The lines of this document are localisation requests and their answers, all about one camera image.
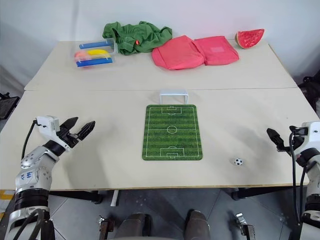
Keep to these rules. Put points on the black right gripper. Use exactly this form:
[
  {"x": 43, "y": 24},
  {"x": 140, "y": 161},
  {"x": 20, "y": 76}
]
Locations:
[{"x": 298, "y": 143}]

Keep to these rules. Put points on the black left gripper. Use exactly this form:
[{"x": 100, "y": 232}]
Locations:
[{"x": 68, "y": 141}]

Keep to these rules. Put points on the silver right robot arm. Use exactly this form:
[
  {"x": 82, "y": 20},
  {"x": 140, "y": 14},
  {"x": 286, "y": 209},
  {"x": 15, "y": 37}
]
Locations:
[{"x": 312, "y": 165}]

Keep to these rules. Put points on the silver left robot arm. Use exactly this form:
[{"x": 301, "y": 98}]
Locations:
[{"x": 32, "y": 172}]

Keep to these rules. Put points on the tiny soccer ball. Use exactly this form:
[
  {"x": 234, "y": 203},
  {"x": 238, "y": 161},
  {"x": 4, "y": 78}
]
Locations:
[{"x": 238, "y": 162}]

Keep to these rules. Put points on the black equipment beside table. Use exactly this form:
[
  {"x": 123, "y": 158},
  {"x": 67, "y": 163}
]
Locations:
[{"x": 311, "y": 92}]

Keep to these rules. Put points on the clear box blue clips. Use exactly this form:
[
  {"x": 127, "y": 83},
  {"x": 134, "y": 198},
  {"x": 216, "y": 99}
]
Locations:
[{"x": 96, "y": 62}]

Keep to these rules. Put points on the black mesh crate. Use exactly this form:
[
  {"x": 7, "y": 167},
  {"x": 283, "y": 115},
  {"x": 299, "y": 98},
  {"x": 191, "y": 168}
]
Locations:
[{"x": 7, "y": 106}]

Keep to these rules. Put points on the pink peach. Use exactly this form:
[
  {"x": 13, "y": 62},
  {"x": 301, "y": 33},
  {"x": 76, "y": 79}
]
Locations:
[{"x": 80, "y": 53}]

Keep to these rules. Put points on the yellow banana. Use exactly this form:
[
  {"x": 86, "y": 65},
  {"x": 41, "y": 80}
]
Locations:
[{"x": 98, "y": 52}]

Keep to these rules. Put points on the white table leg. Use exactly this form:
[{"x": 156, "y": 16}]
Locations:
[{"x": 115, "y": 198}]

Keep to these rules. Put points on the green soccer field mat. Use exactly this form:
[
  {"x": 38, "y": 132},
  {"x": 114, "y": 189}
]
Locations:
[{"x": 172, "y": 140}]

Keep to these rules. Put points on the small white toy goal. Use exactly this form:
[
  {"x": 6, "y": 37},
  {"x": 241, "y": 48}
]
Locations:
[{"x": 173, "y": 93}]

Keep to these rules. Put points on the red watermelon slice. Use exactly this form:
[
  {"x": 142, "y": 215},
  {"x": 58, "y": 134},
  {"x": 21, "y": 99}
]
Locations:
[{"x": 250, "y": 38}]

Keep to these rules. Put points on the pink fabric bag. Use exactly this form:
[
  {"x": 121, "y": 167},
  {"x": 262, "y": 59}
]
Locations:
[
  {"x": 217, "y": 51},
  {"x": 175, "y": 53}
]

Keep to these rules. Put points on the crumpled green cloth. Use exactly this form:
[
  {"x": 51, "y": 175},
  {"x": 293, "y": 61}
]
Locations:
[{"x": 135, "y": 37}]

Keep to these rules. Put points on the dark rounded shape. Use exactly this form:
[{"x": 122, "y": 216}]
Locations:
[
  {"x": 135, "y": 226},
  {"x": 197, "y": 225}
]

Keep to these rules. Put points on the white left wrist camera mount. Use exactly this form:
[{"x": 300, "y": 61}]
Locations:
[{"x": 48, "y": 123}]

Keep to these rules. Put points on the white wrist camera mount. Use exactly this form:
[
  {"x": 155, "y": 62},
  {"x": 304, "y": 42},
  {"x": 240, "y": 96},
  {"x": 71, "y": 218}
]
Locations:
[
  {"x": 48, "y": 123},
  {"x": 312, "y": 132}
]

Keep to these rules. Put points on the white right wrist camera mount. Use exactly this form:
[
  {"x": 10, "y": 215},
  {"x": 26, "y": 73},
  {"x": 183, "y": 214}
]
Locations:
[{"x": 312, "y": 132}]

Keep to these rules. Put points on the black table frame bar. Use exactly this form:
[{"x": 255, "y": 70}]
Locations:
[
  {"x": 262, "y": 192},
  {"x": 80, "y": 196}
]

